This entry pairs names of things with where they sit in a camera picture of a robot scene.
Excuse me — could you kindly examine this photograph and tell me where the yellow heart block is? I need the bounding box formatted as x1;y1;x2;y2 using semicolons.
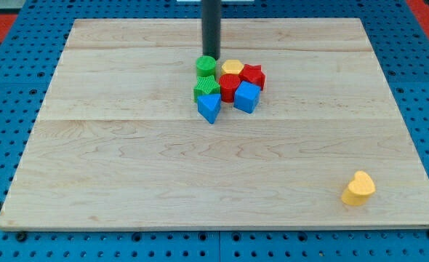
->
341;170;376;206

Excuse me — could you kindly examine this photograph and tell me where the blue triangle block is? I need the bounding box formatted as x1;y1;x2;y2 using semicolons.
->
197;93;221;124

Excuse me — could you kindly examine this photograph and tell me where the green star block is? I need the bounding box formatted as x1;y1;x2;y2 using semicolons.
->
193;75;220;103

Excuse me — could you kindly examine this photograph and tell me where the blue cube block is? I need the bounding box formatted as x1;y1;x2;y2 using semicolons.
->
233;81;261;114

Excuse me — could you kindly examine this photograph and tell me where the red cylinder block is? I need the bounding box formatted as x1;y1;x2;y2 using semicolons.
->
219;74;241;103

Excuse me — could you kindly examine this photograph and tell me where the green cylinder block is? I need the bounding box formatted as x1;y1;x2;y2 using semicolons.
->
196;55;217;77

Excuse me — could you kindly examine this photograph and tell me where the yellow hexagon block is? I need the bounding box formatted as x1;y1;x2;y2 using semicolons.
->
221;59;244;75

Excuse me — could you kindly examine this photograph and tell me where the red star block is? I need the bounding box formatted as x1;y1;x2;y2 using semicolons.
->
238;64;265;91

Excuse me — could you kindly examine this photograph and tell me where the light wooden board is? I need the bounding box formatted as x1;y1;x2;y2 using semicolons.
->
0;18;429;231

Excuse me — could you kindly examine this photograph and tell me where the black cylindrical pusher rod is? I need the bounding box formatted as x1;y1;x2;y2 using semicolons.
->
201;0;221;60

